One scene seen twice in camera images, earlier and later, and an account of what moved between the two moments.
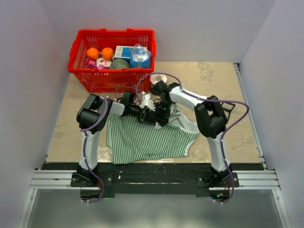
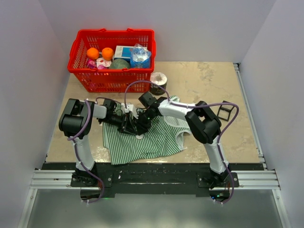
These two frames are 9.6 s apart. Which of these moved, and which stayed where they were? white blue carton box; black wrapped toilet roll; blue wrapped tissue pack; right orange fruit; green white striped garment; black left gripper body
Moved: black left gripper body; green white striped garment
Stayed: black wrapped toilet roll; blue wrapped tissue pack; right orange fruit; white blue carton box
